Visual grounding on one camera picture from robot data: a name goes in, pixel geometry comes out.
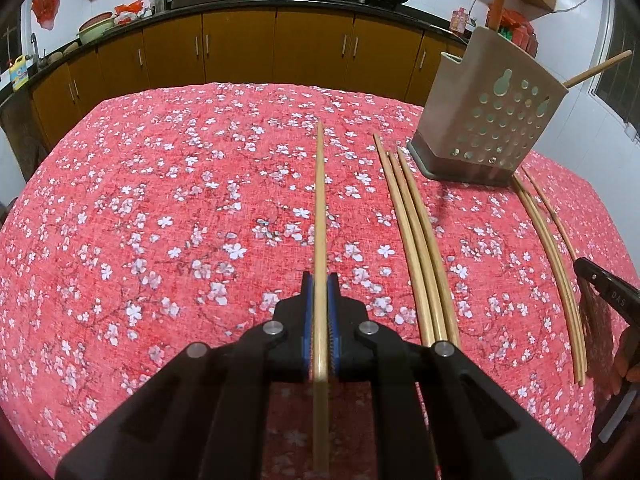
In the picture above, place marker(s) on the red thermos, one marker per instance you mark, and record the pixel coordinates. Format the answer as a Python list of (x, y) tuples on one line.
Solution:
[(521, 36), (532, 40)]

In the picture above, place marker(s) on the grey perforated utensil holder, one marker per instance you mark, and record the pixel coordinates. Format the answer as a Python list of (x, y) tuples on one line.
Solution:
[(480, 85)]

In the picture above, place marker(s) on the green basin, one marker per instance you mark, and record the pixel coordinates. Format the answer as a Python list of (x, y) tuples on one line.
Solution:
[(95, 30)]

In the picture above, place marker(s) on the metal faucet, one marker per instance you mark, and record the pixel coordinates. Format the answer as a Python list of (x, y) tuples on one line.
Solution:
[(36, 50)]

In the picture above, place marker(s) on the large red plastic bag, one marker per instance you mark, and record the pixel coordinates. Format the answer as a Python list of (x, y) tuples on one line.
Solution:
[(512, 16)]

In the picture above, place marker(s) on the yellow detergent bottle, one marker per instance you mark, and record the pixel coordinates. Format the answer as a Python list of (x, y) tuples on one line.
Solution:
[(20, 74)]

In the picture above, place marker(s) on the person's right hand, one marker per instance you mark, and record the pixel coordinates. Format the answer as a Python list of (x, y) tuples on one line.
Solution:
[(627, 360)]

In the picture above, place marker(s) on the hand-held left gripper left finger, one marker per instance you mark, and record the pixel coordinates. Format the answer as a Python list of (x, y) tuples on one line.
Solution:
[(307, 330)]

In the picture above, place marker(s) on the hanging red plastic bag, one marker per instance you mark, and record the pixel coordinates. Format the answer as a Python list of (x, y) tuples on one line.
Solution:
[(47, 2)]

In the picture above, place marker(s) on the green bottle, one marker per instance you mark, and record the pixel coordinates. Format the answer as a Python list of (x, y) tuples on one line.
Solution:
[(506, 35)]

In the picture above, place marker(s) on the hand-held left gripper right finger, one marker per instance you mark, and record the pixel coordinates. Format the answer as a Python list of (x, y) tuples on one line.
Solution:
[(335, 340)]

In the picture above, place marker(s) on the wooden base cabinets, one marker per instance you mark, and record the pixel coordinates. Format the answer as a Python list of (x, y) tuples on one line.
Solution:
[(235, 45)]

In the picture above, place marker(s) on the small red plastic bag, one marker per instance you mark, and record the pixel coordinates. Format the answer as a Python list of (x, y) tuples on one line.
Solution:
[(127, 10)]

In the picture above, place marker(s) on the red floral tablecloth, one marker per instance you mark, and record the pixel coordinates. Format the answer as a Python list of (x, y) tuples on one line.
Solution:
[(175, 210)]

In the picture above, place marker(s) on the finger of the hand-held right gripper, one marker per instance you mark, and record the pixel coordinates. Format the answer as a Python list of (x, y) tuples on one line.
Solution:
[(611, 417), (600, 282)]

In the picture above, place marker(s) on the barred window with white frame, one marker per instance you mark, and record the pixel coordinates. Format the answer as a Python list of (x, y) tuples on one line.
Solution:
[(622, 60)]

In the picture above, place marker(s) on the pink bottle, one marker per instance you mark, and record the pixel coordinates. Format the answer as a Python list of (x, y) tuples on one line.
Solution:
[(457, 21)]

